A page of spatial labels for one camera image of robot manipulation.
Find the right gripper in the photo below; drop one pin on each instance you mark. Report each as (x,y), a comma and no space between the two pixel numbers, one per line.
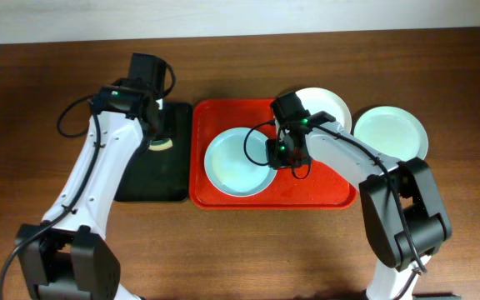
(279,161)

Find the black rectangular tray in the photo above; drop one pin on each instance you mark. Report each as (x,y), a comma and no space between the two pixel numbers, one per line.
(161,177)

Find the green and yellow sponge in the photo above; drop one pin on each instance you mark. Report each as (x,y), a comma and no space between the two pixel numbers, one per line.
(160,145)

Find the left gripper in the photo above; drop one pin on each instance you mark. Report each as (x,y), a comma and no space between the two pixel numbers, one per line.
(157,136)

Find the pale green plate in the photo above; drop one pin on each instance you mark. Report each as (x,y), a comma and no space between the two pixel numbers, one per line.
(393,131)

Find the light blue plate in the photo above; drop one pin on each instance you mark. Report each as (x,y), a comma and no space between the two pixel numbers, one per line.
(228,168)

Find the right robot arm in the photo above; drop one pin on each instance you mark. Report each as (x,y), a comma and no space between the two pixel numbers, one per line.
(404,216)

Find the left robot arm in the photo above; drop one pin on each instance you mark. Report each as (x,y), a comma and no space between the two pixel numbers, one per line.
(65,256)

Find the white plate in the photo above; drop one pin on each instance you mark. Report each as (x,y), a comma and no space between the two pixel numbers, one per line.
(316,99)

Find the red plastic tray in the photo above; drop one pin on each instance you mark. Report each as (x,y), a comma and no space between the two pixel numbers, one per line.
(322,189)

